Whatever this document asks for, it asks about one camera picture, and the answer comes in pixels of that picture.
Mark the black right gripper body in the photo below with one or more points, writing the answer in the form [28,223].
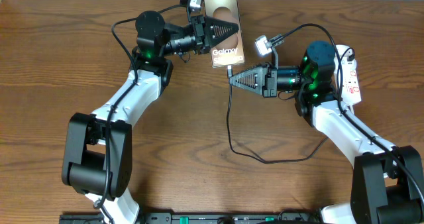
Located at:
[287,78]

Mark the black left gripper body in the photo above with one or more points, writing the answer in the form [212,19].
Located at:
[187,41]

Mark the Galaxy S25 Ultra smartphone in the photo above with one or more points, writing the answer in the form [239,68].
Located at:
[227,47]

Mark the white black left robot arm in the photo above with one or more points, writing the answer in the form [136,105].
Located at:
[98,156]

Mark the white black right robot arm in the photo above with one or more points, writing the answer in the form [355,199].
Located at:
[387,182]

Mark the white power strip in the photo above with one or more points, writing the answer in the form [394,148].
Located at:
[350,90]

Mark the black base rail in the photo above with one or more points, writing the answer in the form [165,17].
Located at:
[190,218]

